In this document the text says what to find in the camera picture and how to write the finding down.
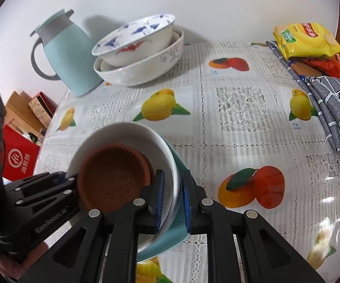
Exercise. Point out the patterned gift box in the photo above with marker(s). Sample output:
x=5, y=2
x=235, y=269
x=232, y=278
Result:
x=38, y=107

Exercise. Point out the large white bowl grey scroll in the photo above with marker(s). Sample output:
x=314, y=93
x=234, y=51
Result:
x=140, y=75

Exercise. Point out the light blue square plate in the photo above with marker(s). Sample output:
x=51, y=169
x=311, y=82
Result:
x=176, y=237

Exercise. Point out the small white bowl grey scroll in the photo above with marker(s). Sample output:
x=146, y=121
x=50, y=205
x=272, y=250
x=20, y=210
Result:
x=122, y=135

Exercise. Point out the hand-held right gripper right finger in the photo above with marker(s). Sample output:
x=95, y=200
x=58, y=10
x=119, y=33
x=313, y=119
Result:
x=186, y=206

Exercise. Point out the red paper bag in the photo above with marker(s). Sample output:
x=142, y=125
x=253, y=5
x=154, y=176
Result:
x=19, y=159

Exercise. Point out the grey checked cloth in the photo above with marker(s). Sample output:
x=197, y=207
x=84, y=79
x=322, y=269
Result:
x=332, y=106

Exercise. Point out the person's left hand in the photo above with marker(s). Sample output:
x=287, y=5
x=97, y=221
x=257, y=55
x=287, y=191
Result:
x=13, y=266

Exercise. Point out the red snack packet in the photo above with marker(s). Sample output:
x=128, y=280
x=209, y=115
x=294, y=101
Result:
x=335, y=66

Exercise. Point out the light blue thermos jug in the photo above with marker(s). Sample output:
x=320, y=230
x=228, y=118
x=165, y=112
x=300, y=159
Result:
x=69, y=62

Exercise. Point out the yellow snack packet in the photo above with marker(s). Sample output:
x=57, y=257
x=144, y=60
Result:
x=305, y=41

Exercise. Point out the fruit print tablecloth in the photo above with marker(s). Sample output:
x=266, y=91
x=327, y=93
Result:
x=246, y=153

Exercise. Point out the small brown clay bowl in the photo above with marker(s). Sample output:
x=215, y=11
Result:
x=153, y=169
x=111, y=177

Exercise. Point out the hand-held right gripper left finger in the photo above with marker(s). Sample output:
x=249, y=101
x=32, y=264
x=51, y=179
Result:
x=159, y=206

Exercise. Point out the blue patterned porcelain bowl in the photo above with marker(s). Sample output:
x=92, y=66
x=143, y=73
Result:
x=146, y=47

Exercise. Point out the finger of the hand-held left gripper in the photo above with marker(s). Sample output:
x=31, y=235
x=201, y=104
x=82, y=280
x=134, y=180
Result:
x=55, y=194
x=40, y=181

